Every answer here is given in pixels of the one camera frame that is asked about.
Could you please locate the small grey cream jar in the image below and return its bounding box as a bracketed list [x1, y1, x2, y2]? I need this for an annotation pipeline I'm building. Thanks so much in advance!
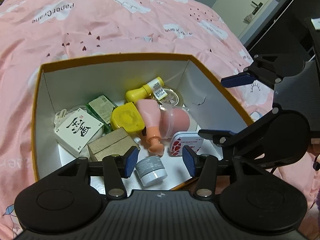
[136, 155, 168, 187]

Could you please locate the yellow bottle with label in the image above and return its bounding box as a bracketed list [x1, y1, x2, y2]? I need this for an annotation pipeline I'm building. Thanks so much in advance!
[125, 76, 168, 103]

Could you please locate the white box black calligraphy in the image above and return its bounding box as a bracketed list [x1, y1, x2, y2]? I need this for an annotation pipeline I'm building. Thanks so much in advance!
[54, 108, 104, 158]

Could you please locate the pink plastic bottle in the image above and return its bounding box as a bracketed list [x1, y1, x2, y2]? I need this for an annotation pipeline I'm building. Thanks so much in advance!
[136, 99, 164, 157]

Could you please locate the white cable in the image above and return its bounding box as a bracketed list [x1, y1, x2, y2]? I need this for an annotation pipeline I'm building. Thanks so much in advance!
[54, 104, 83, 128]

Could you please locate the white red mint tin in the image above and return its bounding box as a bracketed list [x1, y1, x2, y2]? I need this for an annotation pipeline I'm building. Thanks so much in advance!
[169, 132, 204, 157]

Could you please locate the round gold compact mirror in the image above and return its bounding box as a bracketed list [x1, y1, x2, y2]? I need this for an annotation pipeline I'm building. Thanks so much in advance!
[159, 87, 184, 107]

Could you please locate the gold cardboard box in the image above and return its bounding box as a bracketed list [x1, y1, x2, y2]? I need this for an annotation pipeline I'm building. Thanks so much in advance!
[88, 127, 140, 161]

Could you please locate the black door handle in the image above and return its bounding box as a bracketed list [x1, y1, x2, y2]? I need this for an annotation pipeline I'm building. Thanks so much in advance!
[251, 1, 263, 15]

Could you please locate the yellow round container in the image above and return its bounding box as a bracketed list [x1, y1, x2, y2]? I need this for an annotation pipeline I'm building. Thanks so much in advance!
[110, 102, 145, 134]

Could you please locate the white door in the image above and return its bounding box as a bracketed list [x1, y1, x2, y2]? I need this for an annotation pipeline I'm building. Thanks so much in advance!
[212, 0, 285, 44]

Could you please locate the clear jar with pink sponge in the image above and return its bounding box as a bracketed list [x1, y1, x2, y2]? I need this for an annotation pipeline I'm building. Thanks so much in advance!
[159, 107, 197, 139]

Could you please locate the orange white storage box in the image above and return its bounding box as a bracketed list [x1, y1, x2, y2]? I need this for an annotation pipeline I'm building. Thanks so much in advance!
[30, 52, 255, 191]

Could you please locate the pink cloud-print bedsheet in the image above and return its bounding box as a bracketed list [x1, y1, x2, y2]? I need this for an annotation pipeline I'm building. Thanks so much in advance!
[0, 0, 320, 240]

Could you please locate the green white carton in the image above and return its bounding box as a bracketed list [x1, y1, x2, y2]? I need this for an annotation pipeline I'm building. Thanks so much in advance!
[86, 95, 117, 125]

